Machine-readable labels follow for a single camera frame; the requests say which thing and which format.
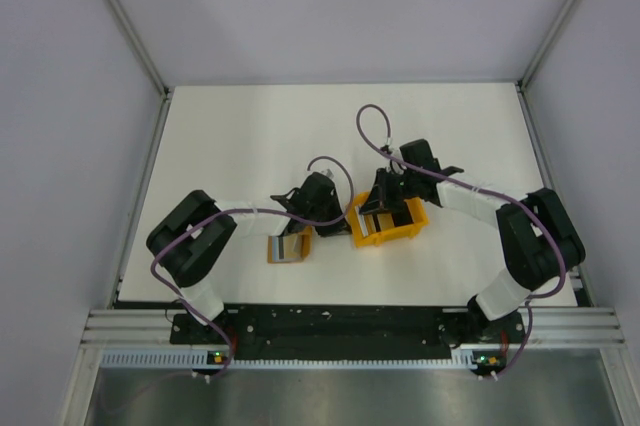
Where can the orange leather card holder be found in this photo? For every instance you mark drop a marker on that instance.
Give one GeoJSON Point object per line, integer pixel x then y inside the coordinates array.
{"type": "Point", "coordinates": [307, 233]}

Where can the aluminium frame post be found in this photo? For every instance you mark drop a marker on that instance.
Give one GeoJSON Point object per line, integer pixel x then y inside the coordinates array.
{"type": "Point", "coordinates": [136, 46]}
{"type": "Point", "coordinates": [551, 37]}

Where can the gold VIP card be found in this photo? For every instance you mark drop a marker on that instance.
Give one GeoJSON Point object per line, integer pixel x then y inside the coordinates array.
{"type": "Point", "coordinates": [383, 222]}

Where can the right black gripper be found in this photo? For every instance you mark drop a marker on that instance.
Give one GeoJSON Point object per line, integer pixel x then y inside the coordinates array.
{"type": "Point", "coordinates": [379, 200]}

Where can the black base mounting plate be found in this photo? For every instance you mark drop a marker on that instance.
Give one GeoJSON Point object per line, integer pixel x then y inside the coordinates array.
{"type": "Point", "coordinates": [335, 333]}

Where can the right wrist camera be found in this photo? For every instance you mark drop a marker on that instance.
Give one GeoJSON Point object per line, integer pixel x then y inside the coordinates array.
{"type": "Point", "coordinates": [388, 147]}

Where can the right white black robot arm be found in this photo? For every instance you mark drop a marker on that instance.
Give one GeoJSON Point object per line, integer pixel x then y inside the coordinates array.
{"type": "Point", "coordinates": [538, 239]}

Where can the white slotted cable duct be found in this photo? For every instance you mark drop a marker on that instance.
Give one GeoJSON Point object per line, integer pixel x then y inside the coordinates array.
{"type": "Point", "coordinates": [165, 359]}

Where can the right aluminium frame post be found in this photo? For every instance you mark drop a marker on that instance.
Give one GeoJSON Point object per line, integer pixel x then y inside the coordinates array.
{"type": "Point", "coordinates": [551, 37]}

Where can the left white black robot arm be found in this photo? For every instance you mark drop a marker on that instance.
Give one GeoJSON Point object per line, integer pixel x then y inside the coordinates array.
{"type": "Point", "coordinates": [190, 239]}

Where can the left aluminium frame post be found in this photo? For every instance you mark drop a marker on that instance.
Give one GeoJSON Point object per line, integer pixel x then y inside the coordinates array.
{"type": "Point", "coordinates": [136, 46]}

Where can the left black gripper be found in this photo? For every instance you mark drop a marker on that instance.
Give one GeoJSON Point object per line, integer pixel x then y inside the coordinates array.
{"type": "Point", "coordinates": [339, 227]}

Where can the yellow plastic bin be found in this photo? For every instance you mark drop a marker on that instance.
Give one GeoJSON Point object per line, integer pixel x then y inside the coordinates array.
{"type": "Point", "coordinates": [409, 223]}

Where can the aluminium front rail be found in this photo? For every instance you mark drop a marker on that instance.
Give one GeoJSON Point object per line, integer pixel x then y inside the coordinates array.
{"type": "Point", "coordinates": [552, 327]}

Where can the silver VIP card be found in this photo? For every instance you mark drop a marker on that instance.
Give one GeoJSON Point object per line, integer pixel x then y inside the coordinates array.
{"type": "Point", "coordinates": [361, 219]}

